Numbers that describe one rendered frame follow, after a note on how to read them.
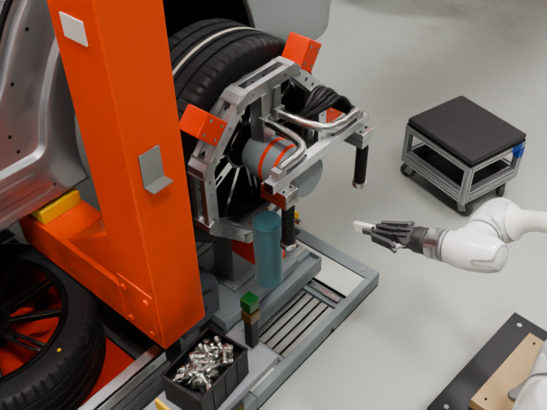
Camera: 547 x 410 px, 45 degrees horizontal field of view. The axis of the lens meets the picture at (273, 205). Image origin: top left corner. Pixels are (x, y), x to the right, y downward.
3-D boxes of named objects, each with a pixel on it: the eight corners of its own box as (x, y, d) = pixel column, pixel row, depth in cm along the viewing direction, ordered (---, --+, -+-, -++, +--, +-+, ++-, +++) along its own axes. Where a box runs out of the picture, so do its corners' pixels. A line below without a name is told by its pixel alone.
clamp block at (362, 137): (346, 130, 197) (347, 115, 194) (372, 141, 193) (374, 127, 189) (336, 138, 195) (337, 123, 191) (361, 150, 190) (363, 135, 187)
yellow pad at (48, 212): (55, 184, 216) (51, 172, 212) (82, 202, 209) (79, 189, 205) (18, 206, 208) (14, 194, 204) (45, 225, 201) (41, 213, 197)
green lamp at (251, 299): (249, 299, 186) (248, 290, 183) (260, 306, 184) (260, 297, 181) (239, 307, 183) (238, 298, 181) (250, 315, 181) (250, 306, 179)
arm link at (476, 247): (440, 272, 178) (461, 248, 186) (497, 286, 169) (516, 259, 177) (438, 238, 173) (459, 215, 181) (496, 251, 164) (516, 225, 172)
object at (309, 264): (254, 232, 283) (253, 215, 277) (321, 272, 265) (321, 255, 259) (167, 302, 255) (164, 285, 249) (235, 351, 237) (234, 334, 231)
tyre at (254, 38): (273, 135, 251) (248, -24, 202) (323, 159, 240) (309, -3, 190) (147, 250, 222) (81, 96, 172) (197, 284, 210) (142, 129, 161)
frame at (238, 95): (309, 176, 233) (312, 33, 196) (324, 183, 229) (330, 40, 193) (199, 263, 202) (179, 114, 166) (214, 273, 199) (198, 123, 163)
